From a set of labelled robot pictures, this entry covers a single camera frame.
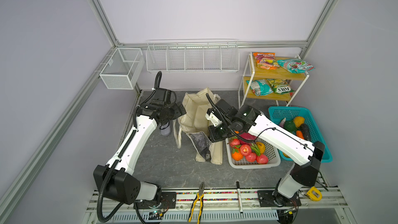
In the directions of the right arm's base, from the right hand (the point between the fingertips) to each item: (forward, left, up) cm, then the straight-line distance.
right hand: (208, 140), depth 70 cm
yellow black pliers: (-19, +4, -22) cm, 29 cm away
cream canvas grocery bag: (+22, +9, -15) cm, 28 cm away
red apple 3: (-2, -23, -17) cm, 28 cm away
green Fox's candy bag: (+39, -46, -4) cm, 60 cm away
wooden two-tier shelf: (+32, -23, +13) cm, 42 cm away
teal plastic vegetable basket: (+33, -49, -25) cm, 64 cm away
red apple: (+1, -19, -12) cm, 23 cm away
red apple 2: (-2, -29, -17) cm, 34 cm away
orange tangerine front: (-1, -15, -18) cm, 23 cm away
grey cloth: (0, +18, +10) cm, 20 cm away
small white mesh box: (+50, +56, +2) cm, 75 cm away
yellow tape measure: (-18, -51, -21) cm, 58 cm away
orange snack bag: (+42, -33, +13) cm, 55 cm away
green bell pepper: (+18, -50, -17) cm, 55 cm away
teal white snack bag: (+38, -33, -4) cm, 51 cm away
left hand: (+14, +15, +1) cm, 20 cm away
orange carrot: (+14, -56, -21) cm, 61 cm away
